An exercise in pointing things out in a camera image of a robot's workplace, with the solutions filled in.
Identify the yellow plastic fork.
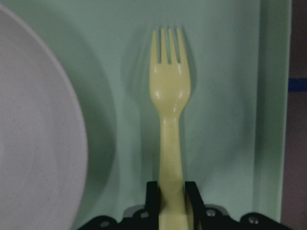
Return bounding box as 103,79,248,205
149,29,191,230

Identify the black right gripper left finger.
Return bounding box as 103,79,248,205
81,181,160,230

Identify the mint green serving tray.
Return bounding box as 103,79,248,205
3,0,292,227

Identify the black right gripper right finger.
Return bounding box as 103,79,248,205
185,181,289,230

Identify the white round plate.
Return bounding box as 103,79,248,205
0,6,88,230

